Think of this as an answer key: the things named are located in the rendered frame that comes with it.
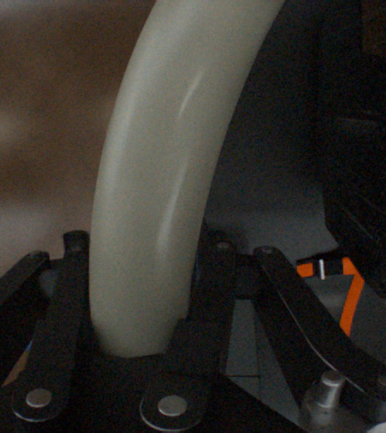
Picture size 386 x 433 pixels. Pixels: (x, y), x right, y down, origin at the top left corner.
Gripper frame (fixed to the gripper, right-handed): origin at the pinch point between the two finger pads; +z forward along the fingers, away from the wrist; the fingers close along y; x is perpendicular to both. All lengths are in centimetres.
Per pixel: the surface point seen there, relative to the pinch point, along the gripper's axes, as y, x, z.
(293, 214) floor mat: 35, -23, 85
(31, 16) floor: -49, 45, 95
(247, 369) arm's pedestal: 17, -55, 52
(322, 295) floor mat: 49, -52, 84
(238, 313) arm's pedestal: 18, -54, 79
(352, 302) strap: 60, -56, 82
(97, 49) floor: -25, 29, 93
